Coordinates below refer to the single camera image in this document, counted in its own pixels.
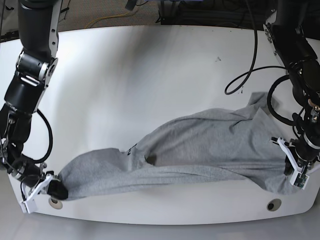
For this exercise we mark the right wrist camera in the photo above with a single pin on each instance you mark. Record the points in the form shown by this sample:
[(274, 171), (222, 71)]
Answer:
[(28, 206)]

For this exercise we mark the right table cable grommet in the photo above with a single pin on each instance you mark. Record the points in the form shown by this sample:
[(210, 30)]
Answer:
[(274, 205)]

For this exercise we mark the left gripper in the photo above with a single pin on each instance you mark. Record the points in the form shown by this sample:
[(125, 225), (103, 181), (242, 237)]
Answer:
[(301, 155)]

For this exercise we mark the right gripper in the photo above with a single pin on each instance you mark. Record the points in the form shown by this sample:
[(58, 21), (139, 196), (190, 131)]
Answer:
[(32, 176)]

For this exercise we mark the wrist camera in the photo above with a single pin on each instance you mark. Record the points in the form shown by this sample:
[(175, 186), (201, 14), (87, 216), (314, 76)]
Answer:
[(299, 180), (28, 206)]

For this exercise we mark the table cable grommet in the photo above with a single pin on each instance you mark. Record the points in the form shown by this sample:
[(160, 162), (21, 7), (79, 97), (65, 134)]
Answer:
[(274, 205), (55, 204)]

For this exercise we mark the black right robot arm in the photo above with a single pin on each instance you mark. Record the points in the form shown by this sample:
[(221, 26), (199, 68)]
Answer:
[(38, 32)]

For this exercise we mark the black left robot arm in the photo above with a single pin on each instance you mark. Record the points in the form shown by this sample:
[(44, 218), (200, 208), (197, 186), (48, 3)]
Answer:
[(303, 71)]

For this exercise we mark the grey T-shirt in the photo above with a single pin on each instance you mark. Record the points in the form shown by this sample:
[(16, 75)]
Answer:
[(209, 146)]

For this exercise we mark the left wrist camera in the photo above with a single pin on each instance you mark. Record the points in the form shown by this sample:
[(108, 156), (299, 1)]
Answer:
[(299, 180)]

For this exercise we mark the left table cable grommet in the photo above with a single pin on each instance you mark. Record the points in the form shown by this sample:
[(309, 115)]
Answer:
[(55, 204)]

